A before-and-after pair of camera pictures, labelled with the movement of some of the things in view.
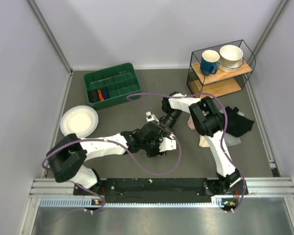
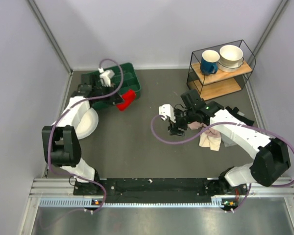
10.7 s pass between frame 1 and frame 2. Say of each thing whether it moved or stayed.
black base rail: stayed
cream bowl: stayed
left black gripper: moved
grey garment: stayed
